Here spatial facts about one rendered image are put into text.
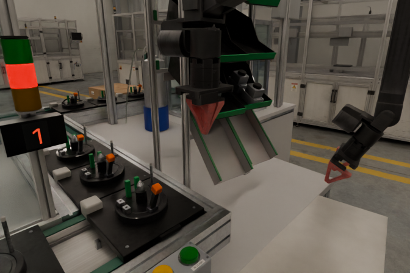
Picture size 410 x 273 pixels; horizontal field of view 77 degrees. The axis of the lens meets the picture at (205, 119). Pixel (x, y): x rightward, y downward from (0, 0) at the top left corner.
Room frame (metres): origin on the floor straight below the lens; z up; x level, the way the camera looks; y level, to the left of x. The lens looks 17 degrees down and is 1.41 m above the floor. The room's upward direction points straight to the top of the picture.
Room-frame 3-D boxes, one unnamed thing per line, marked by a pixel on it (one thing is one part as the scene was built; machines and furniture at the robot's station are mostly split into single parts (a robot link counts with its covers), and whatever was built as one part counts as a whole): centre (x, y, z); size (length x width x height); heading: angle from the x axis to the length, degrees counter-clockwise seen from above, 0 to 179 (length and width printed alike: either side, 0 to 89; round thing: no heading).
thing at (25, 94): (0.56, 0.39, 1.28); 0.05 x 0.05 x 0.05
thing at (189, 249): (0.45, 0.03, 0.96); 0.04 x 0.04 x 0.02
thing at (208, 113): (0.51, -0.01, 1.27); 0.07 x 0.07 x 0.09; 44
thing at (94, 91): (5.72, 1.90, 0.20); 1.20 x 0.80 x 0.41; 54
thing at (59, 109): (1.76, 0.92, 1.01); 0.24 x 0.24 x 0.13; 45
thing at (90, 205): (0.61, 0.17, 1.01); 0.24 x 0.24 x 0.13; 45
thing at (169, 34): (0.52, 0.03, 1.43); 0.11 x 0.09 x 0.12; 54
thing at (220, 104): (0.49, 0.01, 1.27); 0.07 x 0.07 x 0.09; 44
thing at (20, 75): (0.56, 0.39, 1.33); 0.05 x 0.05 x 0.05
